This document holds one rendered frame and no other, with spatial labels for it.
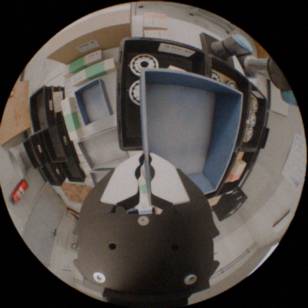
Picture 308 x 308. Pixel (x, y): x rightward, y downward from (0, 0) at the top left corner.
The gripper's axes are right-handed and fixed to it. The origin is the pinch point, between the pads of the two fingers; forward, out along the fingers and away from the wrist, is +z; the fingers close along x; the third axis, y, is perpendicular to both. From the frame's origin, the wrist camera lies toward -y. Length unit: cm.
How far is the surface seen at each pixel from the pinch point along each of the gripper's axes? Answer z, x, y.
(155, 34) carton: 35, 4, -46
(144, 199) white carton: 35, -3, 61
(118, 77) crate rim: 18.2, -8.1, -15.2
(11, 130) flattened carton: 42, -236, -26
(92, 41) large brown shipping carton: 27, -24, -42
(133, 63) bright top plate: 25.7, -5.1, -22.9
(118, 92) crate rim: 18.2, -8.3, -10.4
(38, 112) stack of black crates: 53, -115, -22
